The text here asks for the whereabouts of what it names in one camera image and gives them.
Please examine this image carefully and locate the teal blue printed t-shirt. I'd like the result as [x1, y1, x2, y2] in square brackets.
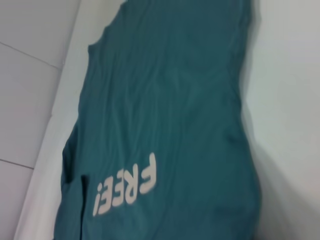
[55, 0, 266, 240]

